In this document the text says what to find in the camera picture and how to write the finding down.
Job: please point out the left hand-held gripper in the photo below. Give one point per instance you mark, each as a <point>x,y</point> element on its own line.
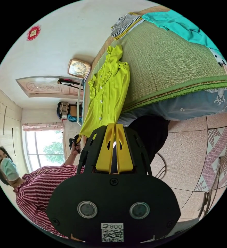
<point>73,141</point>

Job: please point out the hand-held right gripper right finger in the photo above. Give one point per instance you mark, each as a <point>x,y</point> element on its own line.
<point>126,155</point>

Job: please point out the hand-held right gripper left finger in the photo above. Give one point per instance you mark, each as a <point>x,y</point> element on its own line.
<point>102,155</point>

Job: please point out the green short sleeve shirt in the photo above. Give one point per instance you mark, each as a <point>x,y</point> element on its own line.
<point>107,93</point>

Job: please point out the person's left forearm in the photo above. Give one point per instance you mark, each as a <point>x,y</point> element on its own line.
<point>69,159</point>

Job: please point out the person's left hand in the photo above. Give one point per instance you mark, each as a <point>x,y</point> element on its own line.
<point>76,148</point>

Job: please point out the shelf with bags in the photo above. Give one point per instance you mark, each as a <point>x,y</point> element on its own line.
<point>67,111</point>

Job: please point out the window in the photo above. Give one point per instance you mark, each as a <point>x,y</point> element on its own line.
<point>45,149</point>

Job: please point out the pink curtain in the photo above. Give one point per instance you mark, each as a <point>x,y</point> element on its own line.
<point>42,126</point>

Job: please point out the wooden door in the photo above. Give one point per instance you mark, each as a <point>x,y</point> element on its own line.
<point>47,87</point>

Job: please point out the person's body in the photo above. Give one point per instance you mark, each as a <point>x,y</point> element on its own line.
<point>38,186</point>

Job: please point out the cream cupboard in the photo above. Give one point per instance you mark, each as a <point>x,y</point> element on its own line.
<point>5,124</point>

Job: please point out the bed with woven mat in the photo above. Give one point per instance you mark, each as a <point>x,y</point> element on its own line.
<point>163,64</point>

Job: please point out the pile of clothes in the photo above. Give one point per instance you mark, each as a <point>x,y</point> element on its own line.
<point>125,25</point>

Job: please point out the teal garment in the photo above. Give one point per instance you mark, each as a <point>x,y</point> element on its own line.
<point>183,25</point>

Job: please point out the square gold wall clock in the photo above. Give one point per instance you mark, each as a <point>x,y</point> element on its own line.
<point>79,68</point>

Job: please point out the red wall ornament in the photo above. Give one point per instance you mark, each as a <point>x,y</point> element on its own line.
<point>33,33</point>

